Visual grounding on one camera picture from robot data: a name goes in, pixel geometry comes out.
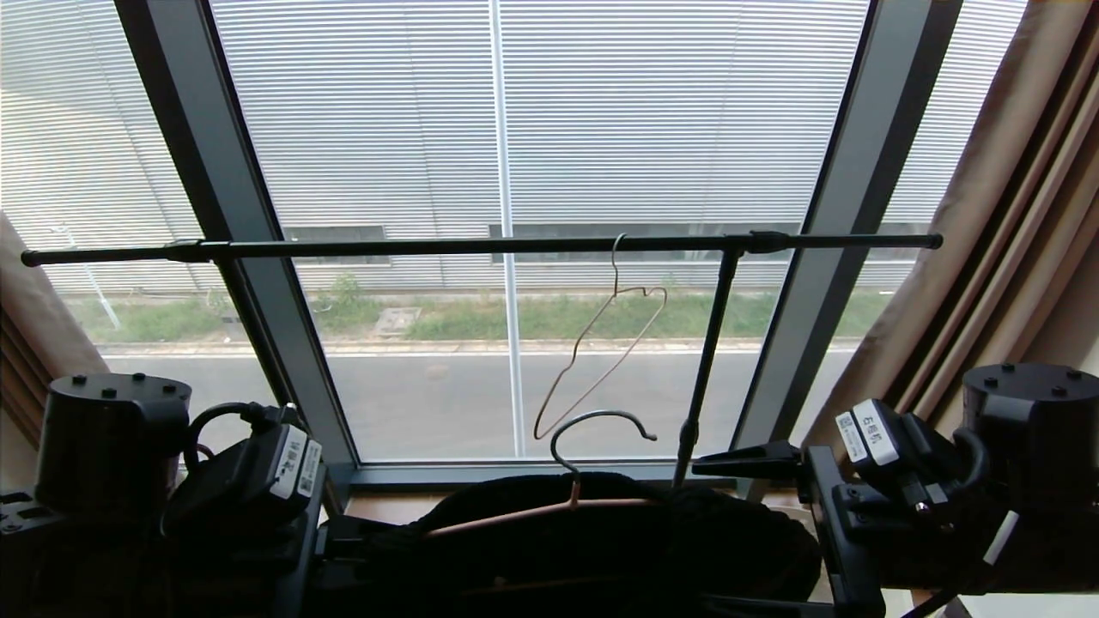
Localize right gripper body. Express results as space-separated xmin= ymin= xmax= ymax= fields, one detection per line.
xmin=801 ymin=445 xmax=999 ymax=618

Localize window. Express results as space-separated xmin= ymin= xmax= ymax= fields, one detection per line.
xmin=0 ymin=0 xmax=1028 ymax=469

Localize pink clothes hanger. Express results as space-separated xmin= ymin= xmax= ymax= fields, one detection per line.
xmin=531 ymin=233 xmax=670 ymax=441
xmin=419 ymin=409 xmax=659 ymax=540

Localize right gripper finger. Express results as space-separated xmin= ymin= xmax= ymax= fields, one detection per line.
xmin=690 ymin=439 xmax=809 ymax=482
xmin=700 ymin=592 xmax=848 ymax=618

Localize black clothes rack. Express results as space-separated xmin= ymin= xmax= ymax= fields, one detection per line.
xmin=21 ymin=229 xmax=944 ymax=492

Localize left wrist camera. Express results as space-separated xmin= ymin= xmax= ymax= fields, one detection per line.
xmin=161 ymin=419 xmax=328 ymax=539

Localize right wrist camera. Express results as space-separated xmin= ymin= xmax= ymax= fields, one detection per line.
xmin=831 ymin=397 xmax=990 ymax=518

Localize brown curtain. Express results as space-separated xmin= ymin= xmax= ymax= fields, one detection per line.
xmin=801 ymin=0 xmax=1099 ymax=449
xmin=0 ymin=210 xmax=110 ymax=449

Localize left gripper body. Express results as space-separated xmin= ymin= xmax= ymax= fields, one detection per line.
xmin=183 ymin=467 xmax=333 ymax=618

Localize black shorts with white stripes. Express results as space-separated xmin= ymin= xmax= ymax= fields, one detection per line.
xmin=309 ymin=471 xmax=825 ymax=618

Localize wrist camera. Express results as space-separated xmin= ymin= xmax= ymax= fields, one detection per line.
xmin=161 ymin=419 xmax=328 ymax=539
xmin=831 ymin=397 xmax=990 ymax=518

